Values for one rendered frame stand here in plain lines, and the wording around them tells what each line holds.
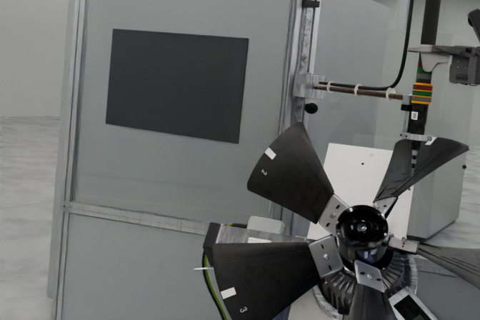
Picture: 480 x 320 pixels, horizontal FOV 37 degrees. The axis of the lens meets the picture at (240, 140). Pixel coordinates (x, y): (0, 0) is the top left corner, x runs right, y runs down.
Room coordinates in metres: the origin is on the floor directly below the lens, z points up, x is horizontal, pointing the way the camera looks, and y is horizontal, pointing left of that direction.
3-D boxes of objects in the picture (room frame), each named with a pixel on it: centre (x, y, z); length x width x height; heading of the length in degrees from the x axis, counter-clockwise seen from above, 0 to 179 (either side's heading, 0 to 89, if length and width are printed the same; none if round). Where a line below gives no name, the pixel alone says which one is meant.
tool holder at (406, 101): (1.63, -0.40, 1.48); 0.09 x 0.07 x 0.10; 19
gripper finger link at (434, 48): (1.59, -0.44, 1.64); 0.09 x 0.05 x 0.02; 84
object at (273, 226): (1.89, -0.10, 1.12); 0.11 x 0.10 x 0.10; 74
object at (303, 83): (2.22, -0.20, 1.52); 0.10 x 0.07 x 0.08; 19
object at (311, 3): (2.26, -0.18, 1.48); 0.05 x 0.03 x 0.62; 109
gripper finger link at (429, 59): (1.60, -0.40, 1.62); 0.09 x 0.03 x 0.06; 84
